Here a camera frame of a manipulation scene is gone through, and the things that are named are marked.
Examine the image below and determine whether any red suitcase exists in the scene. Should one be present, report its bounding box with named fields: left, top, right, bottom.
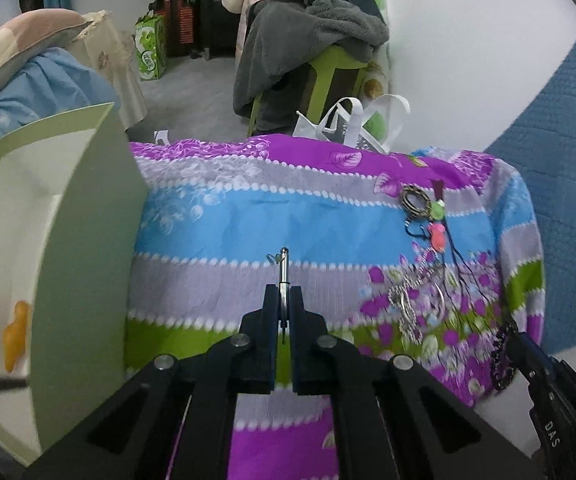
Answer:
left=150, top=0, right=199, bottom=58

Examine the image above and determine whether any light blue bedsheet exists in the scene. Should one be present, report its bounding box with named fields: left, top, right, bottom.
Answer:
left=0, top=47, right=118, bottom=171

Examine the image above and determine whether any black beaded bracelet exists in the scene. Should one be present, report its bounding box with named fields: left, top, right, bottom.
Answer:
left=490, top=325, right=519, bottom=391

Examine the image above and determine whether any cream lace cloth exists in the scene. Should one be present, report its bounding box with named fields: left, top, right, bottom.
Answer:
left=75, top=10, right=147, bottom=131

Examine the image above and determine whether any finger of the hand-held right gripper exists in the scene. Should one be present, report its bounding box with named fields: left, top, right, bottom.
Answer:
left=505, top=331, right=551, bottom=386

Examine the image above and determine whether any orange pendant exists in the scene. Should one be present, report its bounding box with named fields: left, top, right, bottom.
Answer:
left=2, top=301, right=31, bottom=373

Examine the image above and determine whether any white tote bag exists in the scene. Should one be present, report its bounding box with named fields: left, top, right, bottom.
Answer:
left=293, top=94, right=411, bottom=155

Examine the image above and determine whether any pink and cream pillow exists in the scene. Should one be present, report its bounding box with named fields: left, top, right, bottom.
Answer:
left=0, top=10, right=91, bottom=111

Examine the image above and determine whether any green plastic stool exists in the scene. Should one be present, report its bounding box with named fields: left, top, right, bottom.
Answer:
left=248, top=45, right=369, bottom=136

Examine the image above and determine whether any pale green cardboard box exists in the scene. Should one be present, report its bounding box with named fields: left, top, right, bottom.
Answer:
left=0, top=102, right=149, bottom=466

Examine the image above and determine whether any green tissue pack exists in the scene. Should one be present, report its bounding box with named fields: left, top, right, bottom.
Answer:
left=134, top=12, right=167, bottom=81

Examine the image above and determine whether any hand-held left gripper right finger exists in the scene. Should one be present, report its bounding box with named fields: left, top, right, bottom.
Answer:
left=290, top=285, right=544, bottom=480

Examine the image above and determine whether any floral striped printed cloth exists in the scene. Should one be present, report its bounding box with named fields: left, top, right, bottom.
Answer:
left=124, top=134, right=546, bottom=480

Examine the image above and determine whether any silver chain necklace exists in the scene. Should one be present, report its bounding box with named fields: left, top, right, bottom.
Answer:
left=388, top=260, right=449, bottom=343

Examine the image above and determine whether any blue quilted cushion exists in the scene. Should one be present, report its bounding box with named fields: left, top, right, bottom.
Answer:
left=483, top=25, right=576, bottom=351

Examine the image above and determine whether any fruit print folded mat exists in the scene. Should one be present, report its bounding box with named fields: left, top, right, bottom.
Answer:
left=363, top=0, right=393, bottom=146

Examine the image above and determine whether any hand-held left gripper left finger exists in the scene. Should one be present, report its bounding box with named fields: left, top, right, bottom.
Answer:
left=20, top=284, right=281, bottom=480

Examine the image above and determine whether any black suitcase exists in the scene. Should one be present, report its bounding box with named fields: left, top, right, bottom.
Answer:
left=198, top=0, right=241, bottom=61

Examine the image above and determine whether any grey fleece blanket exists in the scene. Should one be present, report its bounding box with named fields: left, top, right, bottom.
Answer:
left=233, top=0, right=391, bottom=133

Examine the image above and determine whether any striped bangle bracelet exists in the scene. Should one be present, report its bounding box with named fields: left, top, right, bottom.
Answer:
left=400, top=186, right=434, bottom=221

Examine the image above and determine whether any small silver metal pin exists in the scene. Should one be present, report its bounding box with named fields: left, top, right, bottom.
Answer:
left=267, top=247, right=291, bottom=346

